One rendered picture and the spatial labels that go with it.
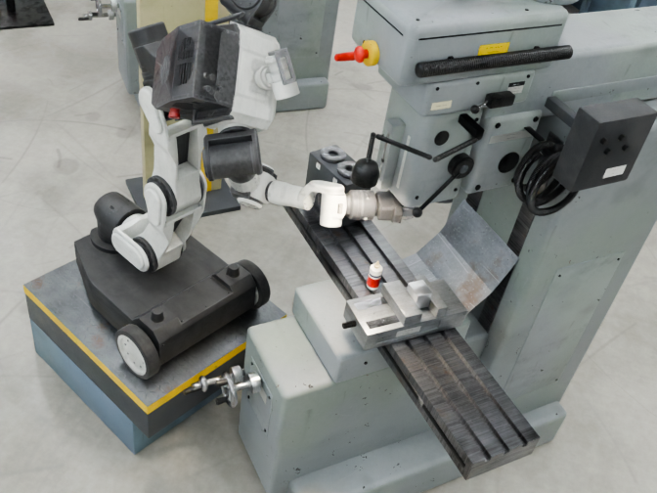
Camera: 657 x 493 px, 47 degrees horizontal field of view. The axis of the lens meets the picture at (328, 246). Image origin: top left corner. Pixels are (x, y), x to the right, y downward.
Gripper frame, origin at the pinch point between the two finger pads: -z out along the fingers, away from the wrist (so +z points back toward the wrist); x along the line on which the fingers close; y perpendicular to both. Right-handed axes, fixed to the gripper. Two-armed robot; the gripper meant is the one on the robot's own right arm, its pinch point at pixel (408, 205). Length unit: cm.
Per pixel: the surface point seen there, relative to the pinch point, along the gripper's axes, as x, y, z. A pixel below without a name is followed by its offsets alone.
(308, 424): -25, 72, 24
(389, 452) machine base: -17, 104, -12
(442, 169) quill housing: -9.4, -20.3, -3.3
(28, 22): 356, 124, 175
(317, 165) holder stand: 44, 17, 20
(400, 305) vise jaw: -19.3, 22.4, 1.7
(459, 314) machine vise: -18.4, 27.2, -18.5
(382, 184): -5.8, -12.0, 11.2
